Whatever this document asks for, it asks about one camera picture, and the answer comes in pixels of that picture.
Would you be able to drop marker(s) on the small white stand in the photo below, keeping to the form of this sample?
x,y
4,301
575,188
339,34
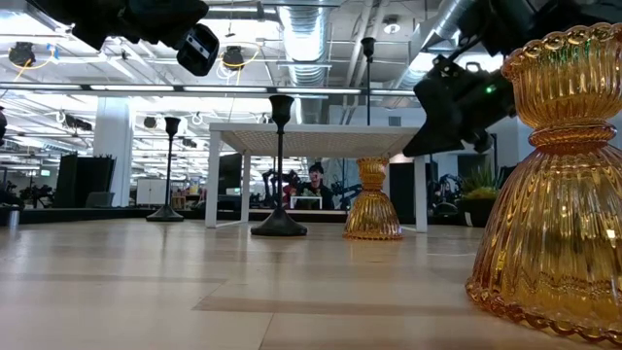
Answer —
x,y
306,198

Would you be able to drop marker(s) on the black background robot arm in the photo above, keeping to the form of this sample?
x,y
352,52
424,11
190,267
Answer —
x,y
272,187

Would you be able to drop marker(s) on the black plant pot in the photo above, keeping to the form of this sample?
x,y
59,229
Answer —
x,y
478,214

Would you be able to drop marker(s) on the white building pillar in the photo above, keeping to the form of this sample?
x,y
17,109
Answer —
x,y
114,146

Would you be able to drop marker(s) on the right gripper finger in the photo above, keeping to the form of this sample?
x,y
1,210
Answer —
x,y
437,126
480,142

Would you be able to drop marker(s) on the person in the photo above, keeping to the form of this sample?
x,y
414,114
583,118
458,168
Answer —
x,y
316,189

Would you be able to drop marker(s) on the white cabinet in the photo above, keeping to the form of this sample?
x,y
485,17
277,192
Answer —
x,y
153,192

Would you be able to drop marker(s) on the black monitor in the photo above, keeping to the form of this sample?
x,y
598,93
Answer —
x,y
229,172

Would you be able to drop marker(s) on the long ceiling light strip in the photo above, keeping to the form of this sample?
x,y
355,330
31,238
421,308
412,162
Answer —
x,y
223,89

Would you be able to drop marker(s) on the black partition panels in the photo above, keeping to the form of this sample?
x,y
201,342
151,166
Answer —
x,y
78,180

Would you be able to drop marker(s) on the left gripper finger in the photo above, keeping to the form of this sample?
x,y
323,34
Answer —
x,y
87,19

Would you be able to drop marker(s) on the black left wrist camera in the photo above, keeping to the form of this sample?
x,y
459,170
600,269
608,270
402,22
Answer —
x,y
198,48

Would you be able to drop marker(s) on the green succulent plant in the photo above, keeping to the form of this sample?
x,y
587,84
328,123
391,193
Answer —
x,y
481,187

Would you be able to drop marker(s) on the amber glass candle holder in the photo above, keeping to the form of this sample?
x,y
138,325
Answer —
x,y
372,214
559,219

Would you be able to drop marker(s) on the white perforated riser table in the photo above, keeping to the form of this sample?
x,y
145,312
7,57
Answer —
x,y
316,129

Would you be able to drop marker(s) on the blue background robot arm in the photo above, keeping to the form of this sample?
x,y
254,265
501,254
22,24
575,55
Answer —
x,y
350,190

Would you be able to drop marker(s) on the black metal candlestick holder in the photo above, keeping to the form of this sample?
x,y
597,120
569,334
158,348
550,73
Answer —
x,y
368,48
279,226
165,215

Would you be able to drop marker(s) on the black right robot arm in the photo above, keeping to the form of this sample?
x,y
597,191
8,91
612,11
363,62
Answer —
x,y
510,24

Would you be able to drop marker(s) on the small metal cylinder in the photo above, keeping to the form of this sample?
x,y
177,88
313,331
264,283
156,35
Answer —
x,y
13,219

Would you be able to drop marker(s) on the black aluminium table frame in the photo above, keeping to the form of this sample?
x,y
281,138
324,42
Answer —
x,y
97,215

